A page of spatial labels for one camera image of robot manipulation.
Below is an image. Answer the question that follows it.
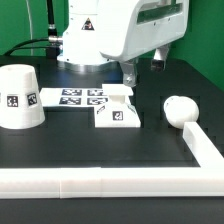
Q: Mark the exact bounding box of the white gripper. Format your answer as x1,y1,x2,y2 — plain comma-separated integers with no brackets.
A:
97,0,189,87

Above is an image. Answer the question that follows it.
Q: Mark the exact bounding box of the white lamp base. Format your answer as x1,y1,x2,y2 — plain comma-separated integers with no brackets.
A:
94,84,141,128

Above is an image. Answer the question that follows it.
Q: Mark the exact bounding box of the white lamp bulb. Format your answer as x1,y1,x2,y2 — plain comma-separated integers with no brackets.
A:
163,96,199,129

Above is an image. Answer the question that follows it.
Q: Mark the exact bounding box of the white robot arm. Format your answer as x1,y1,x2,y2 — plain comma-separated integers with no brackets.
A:
57,0,189,87

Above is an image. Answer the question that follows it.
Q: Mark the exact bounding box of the white lamp shade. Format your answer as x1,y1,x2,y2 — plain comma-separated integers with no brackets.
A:
0,64,45,129

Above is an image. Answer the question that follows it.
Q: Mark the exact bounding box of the white marker tag plate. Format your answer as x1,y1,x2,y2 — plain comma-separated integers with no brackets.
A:
40,88,108,107

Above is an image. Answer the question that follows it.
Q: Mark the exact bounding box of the white L-shaped fence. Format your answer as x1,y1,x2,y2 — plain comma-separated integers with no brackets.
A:
0,122,224,199

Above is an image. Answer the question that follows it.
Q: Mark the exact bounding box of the black cable connector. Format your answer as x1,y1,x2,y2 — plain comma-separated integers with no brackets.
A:
46,0,62,59

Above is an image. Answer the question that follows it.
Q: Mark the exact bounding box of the black cable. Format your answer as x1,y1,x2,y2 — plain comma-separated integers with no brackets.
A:
2,37,51,57

